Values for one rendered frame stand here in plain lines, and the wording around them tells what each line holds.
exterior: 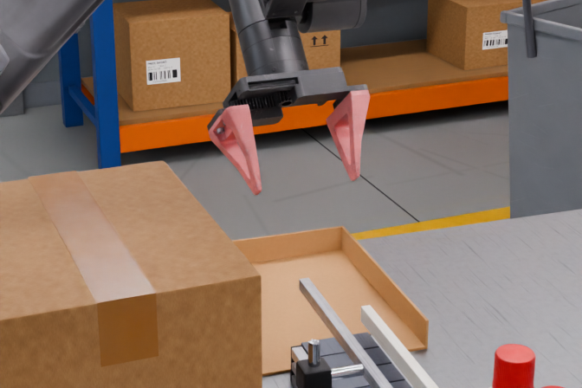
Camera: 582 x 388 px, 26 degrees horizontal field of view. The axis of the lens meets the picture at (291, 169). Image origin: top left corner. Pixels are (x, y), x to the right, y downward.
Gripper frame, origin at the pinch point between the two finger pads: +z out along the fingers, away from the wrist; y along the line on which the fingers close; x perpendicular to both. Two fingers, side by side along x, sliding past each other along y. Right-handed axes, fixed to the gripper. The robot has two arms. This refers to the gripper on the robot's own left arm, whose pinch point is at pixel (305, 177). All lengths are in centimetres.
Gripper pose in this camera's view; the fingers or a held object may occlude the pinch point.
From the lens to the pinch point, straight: 114.9
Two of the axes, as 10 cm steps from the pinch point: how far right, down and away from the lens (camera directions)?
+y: 9.2, -1.3, 3.8
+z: 2.4, 9.3, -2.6
